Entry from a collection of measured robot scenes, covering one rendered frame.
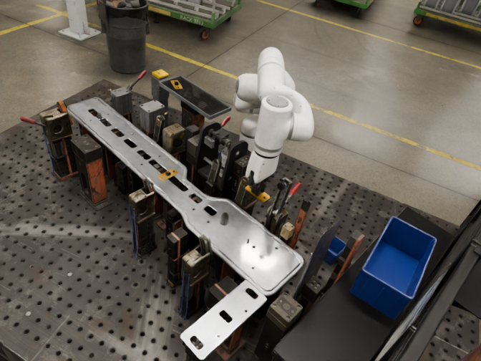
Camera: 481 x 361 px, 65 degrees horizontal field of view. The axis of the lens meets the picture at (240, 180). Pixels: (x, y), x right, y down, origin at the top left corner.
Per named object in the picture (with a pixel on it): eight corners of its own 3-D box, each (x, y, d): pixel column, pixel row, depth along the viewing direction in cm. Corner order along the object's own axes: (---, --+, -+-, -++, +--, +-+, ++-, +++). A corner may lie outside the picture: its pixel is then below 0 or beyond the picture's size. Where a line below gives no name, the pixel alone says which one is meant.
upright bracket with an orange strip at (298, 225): (275, 279, 165) (303, 199, 132) (277, 278, 166) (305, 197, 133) (280, 284, 164) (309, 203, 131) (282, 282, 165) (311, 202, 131)
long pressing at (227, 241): (57, 109, 187) (56, 107, 186) (99, 97, 200) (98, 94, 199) (267, 301, 125) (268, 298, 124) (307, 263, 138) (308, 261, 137)
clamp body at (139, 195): (127, 249, 167) (120, 193, 144) (149, 236, 174) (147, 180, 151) (139, 263, 162) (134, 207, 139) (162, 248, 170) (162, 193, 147)
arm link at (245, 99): (263, 116, 192) (232, 112, 191) (266, 92, 191) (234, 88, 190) (277, 104, 142) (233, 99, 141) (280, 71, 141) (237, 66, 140)
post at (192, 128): (182, 190, 198) (185, 127, 171) (190, 186, 201) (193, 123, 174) (188, 195, 196) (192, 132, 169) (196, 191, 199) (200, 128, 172)
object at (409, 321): (357, 384, 93) (411, 322, 73) (398, 324, 107) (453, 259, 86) (364, 390, 93) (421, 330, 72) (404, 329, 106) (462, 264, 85)
